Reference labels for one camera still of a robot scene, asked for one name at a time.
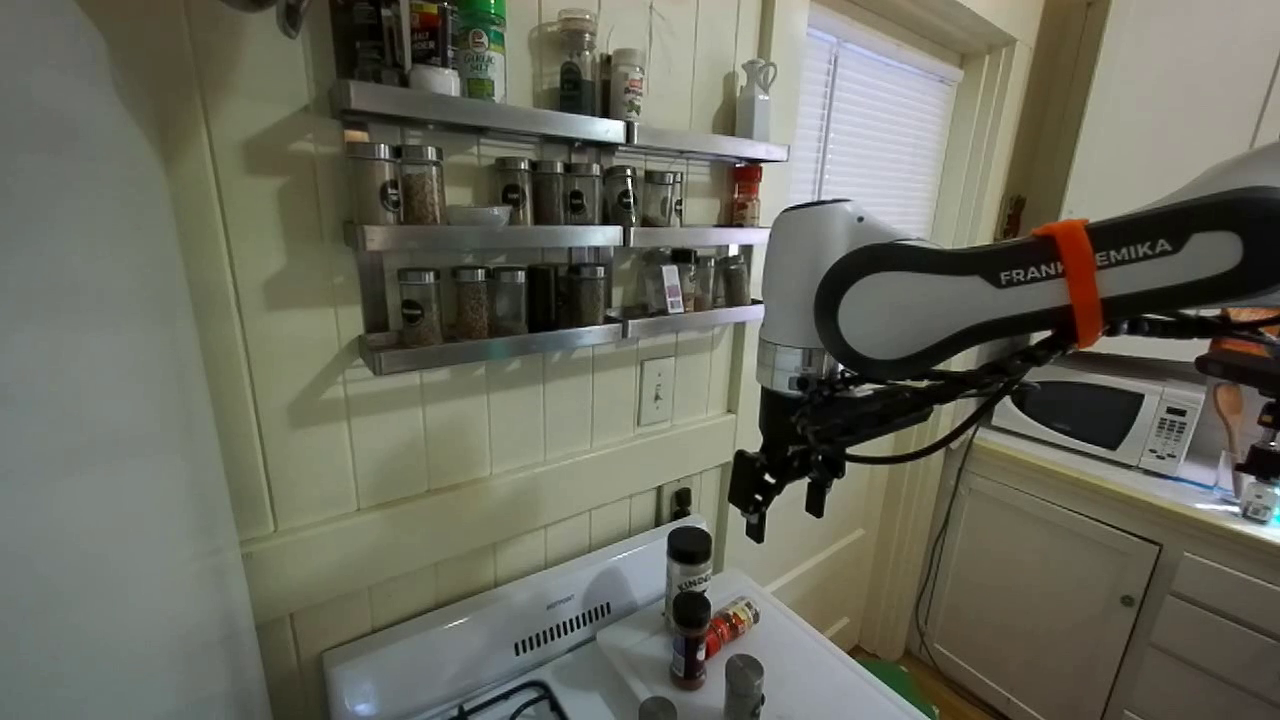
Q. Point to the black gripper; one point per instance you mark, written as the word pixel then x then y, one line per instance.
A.
pixel 801 436

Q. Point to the white window blind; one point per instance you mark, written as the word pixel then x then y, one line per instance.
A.
pixel 867 150

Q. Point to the white kitchen cabinet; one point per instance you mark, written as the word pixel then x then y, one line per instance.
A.
pixel 1070 588

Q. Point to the white microwave oven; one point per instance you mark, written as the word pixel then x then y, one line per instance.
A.
pixel 1120 409

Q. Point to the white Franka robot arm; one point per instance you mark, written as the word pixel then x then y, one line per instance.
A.
pixel 870 329

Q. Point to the red capped spice bottle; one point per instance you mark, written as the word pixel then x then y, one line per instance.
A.
pixel 728 626

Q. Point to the metal wall spice rack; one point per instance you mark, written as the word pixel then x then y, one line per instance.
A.
pixel 387 107

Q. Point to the small dark spice bottle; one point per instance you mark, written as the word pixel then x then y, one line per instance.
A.
pixel 690 617

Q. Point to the tall black lid spice bottle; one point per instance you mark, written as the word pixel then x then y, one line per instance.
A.
pixel 690 567

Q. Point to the white gas stove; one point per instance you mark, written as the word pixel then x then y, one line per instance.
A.
pixel 595 634

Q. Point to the black stove burner grate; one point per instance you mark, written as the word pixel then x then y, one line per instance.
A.
pixel 523 702

